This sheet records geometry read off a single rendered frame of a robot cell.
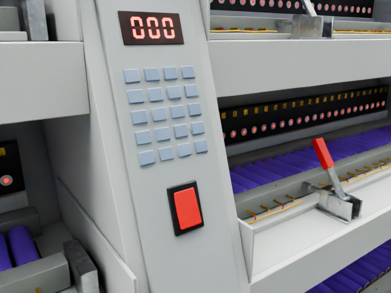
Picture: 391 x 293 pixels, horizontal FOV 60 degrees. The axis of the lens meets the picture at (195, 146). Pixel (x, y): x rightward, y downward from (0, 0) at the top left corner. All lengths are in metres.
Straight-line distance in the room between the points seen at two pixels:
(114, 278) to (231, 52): 0.19
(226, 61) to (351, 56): 0.18
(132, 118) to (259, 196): 0.20
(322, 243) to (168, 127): 0.20
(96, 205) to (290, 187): 0.23
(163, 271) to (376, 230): 0.27
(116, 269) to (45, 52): 0.14
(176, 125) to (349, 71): 0.24
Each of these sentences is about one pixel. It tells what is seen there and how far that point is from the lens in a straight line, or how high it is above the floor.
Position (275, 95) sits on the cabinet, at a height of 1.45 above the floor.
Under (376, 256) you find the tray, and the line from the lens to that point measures 0.68.
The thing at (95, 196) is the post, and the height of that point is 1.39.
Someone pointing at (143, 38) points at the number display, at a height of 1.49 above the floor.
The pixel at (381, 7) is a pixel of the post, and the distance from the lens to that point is 0.87.
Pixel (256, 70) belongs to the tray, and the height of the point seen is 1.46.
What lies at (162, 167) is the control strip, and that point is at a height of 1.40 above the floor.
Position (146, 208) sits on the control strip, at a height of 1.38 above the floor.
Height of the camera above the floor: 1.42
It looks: 3 degrees down
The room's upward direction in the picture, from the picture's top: 10 degrees counter-clockwise
